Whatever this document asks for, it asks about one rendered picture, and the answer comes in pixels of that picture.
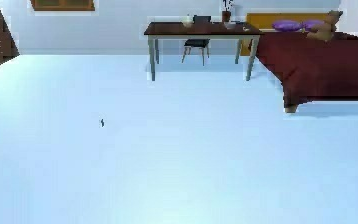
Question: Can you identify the dark red bed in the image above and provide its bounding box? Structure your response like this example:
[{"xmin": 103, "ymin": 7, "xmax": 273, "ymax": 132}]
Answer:
[{"xmin": 240, "ymin": 12, "xmax": 358, "ymax": 114}]

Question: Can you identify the purple pillow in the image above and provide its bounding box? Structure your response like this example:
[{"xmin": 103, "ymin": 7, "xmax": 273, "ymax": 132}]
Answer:
[
  {"xmin": 301, "ymin": 19, "xmax": 326, "ymax": 31},
  {"xmin": 271, "ymin": 19, "xmax": 304, "ymax": 33}
]

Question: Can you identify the brown framed window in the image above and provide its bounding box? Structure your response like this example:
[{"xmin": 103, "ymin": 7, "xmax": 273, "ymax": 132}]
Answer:
[{"xmin": 30, "ymin": 0, "xmax": 96, "ymax": 12}]

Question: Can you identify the house plant in brown pot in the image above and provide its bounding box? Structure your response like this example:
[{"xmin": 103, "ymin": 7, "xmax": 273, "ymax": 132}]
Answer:
[{"xmin": 221, "ymin": 0, "xmax": 235, "ymax": 24}]

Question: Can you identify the white mug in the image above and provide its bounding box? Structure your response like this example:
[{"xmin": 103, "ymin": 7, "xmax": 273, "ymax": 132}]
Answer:
[{"xmin": 181, "ymin": 14, "xmax": 195, "ymax": 29}]

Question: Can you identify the brown teddy bear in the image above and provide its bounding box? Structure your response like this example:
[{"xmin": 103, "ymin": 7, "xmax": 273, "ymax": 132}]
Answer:
[{"xmin": 306, "ymin": 10, "xmax": 344, "ymax": 43}]

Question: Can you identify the brown wooden table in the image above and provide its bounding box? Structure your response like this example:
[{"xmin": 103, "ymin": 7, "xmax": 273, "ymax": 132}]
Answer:
[{"xmin": 143, "ymin": 21, "xmax": 264, "ymax": 82}]

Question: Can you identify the black chair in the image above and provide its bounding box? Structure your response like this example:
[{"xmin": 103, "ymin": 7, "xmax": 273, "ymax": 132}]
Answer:
[{"xmin": 181, "ymin": 38, "xmax": 211, "ymax": 67}]

